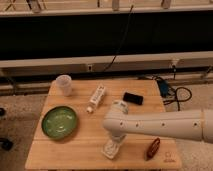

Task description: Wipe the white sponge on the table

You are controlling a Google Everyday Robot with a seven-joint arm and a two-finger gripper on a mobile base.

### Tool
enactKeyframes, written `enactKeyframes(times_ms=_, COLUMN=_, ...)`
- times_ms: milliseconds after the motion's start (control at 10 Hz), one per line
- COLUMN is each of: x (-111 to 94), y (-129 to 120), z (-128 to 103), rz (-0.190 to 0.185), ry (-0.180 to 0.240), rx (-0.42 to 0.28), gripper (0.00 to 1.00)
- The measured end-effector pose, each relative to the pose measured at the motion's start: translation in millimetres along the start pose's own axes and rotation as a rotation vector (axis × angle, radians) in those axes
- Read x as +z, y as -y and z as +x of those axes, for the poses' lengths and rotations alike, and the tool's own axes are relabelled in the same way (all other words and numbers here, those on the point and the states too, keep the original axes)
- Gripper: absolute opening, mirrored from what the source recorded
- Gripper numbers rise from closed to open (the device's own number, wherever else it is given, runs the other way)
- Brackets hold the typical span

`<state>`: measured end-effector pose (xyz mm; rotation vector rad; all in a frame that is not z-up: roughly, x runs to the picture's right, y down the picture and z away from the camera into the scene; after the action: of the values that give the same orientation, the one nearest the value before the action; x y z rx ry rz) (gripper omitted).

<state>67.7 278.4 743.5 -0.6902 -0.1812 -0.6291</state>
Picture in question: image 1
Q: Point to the clear plastic cup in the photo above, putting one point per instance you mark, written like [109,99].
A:
[64,83]

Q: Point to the black rectangular block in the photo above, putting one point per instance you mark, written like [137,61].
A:
[136,99]

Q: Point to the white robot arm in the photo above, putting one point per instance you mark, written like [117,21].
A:
[194,125]

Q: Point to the blue power device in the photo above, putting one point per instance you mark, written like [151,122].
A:
[163,87]

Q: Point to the white bottle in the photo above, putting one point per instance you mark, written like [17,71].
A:
[96,98]

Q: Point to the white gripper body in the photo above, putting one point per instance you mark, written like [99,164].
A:
[116,139]

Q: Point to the brown oval object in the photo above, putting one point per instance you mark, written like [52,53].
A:
[153,148]

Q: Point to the green bowl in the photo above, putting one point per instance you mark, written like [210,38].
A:
[59,122]

